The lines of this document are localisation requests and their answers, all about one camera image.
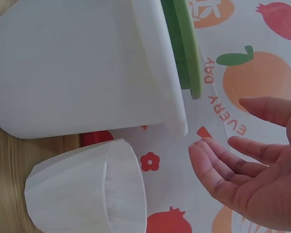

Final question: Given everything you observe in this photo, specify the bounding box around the green plastic lid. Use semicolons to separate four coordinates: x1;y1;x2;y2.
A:
161;0;203;100

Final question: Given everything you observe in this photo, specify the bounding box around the white faceted paper cup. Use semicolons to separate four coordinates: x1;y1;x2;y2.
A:
24;138;147;233

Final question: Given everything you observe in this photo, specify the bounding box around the person's right hand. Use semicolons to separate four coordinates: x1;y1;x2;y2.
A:
188;96;291;233

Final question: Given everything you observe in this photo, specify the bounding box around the large white plastic container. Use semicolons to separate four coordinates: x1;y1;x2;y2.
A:
0;0;189;140

